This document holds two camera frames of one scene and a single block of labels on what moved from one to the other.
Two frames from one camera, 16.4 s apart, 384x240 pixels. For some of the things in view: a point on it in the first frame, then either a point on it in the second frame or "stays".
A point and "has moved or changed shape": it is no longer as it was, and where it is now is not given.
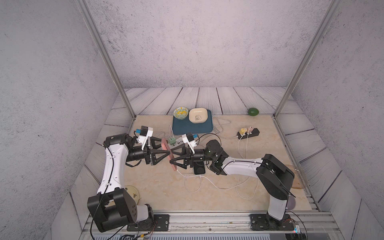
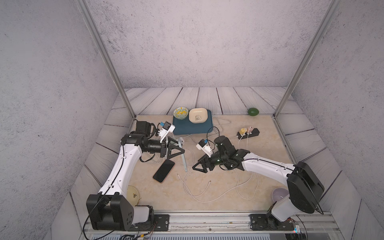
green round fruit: (253, 111) stays
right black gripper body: (201, 156) to (218, 159)
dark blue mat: (184, 126) stays
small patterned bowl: (180, 113) stays
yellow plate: (133, 192) stays
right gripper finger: (174, 161) to (204, 170)
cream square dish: (198, 115) stays
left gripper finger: (152, 140) to (170, 139)
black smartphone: (165, 147) has moved or changed shape
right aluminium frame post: (308, 56) stays
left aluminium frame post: (92, 25) stays
